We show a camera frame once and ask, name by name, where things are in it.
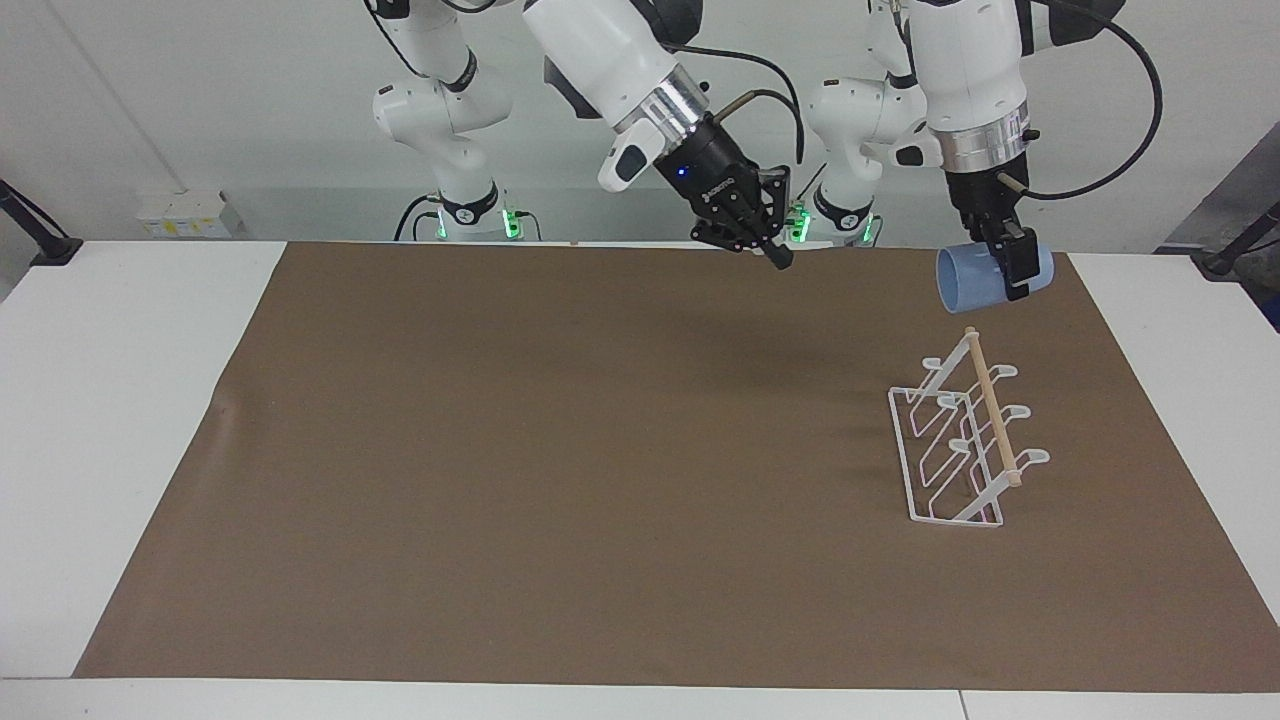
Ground blue cup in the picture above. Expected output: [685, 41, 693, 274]
[935, 242, 1055, 314]

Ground black cable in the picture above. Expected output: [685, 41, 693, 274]
[797, 163, 831, 219]
[660, 42, 808, 167]
[997, 0, 1167, 202]
[393, 193, 444, 243]

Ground white wire cup holder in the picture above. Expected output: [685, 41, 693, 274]
[887, 326, 1052, 529]

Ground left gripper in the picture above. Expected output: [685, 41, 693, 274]
[946, 162, 1040, 302]

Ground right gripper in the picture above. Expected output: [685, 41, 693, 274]
[654, 116, 796, 272]

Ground black stand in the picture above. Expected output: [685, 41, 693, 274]
[0, 178, 84, 267]
[1189, 198, 1280, 279]

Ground white box with yellow label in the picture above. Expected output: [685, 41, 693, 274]
[134, 188, 247, 240]

